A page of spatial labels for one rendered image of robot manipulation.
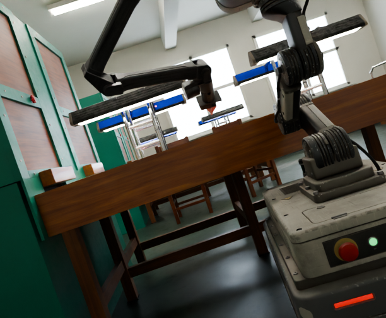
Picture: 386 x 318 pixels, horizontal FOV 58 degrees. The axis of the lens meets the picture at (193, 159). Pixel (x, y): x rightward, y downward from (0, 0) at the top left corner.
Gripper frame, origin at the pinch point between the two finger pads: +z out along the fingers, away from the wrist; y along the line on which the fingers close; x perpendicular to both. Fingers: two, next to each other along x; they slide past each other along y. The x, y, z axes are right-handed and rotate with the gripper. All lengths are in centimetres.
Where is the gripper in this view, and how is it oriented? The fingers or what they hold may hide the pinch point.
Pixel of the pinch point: (211, 112)
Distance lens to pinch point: 158.9
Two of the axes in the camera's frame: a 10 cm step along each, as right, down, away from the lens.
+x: 2.6, 7.4, -6.1
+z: 1.7, 5.9, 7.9
